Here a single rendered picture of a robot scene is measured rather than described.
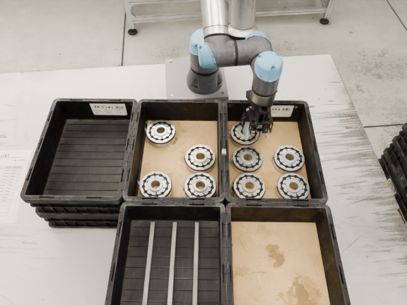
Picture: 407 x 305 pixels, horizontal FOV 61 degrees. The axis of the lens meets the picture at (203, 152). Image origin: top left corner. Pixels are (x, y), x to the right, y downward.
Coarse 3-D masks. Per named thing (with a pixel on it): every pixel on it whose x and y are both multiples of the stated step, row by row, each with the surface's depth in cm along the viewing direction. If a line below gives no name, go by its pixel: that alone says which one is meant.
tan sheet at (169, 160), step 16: (176, 128) 126; (192, 128) 126; (208, 128) 126; (176, 144) 122; (192, 144) 122; (208, 144) 122; (144, 160) 118; (160, 160) 118; (176, 160) 118; (144, 176) 115; (176, 176) 115; (176, 192) 111
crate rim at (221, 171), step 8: (136, 112) 118; (136, 120) 116; (136, 128) 114; (136, 136) 112; (128, 160) 106; (128, 168) 105; (128, 176) 105; (224, 176) 103; (128, 184) 102; (224, 184) 102; (224, 192) 100; (128, 200) 99; (136, 200) 99; (144, 200) 99; (152, 200) 99; (160, 200) 99; (168, 200) 99; (176, 200) 99; (184, 200) 99; (192, 200) 99; (200, 200) 99; (208, 200) 99; (216, 200) 99; (224, 200) 101
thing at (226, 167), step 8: (224, 104) 120; (288, 104) 120; (296, 104) 120; (304, 104) 120; (224, 112) 118; (224, 120) 116; (224, 128) 114; (312, 128) 114; (224, 136) 112; (312, 136) 112; (224, 144) 110; (312, 144) 110; (224, 160) 107; (224, 168) 106; (320, 168) 105; (320, 176) 105; (320, 184) 102; (232, 200) 99; (240, 200) 99; (248, 200) 99; (256, 200) 99; (264, 200) 99; (272, 200) 99; (280, 200) 99; (288, 200) 99; (312, 200) 99; (320, 200) 99
